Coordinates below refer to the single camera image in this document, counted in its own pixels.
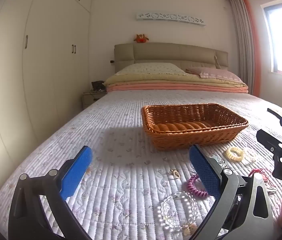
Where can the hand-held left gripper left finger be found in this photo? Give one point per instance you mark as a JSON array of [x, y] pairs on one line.
[[77, 171]]

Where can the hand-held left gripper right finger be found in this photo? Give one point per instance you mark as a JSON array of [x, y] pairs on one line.
[[204, 172]]

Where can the brown wicker basket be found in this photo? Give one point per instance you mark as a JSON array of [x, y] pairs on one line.
[[193, 126]]

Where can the white quilted bedspread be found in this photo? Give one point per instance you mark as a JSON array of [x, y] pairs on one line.
[[121, 155]]

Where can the beige nightstand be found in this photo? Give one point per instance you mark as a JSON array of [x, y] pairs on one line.
[[91, 100]]

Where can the pink pillow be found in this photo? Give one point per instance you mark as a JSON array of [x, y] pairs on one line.
[[214, 73]]

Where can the black telephone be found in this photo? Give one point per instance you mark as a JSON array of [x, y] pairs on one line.
[[98, 85]]

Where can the grey and orange curtain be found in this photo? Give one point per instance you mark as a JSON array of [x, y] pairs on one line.
[[245, 45]]

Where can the white wardrobe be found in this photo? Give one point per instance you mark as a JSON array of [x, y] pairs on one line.
[[31, 80]]

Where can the cream floral pillow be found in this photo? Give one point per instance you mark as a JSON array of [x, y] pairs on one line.
[[151, 69]]

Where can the beige padded headboard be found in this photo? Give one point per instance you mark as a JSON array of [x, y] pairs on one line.
[[168, 53]]

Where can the red plush toy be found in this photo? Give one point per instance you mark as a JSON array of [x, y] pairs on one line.
[[141, 38]]

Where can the white carved wall decoration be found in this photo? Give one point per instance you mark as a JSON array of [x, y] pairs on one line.
[[171, 17]]

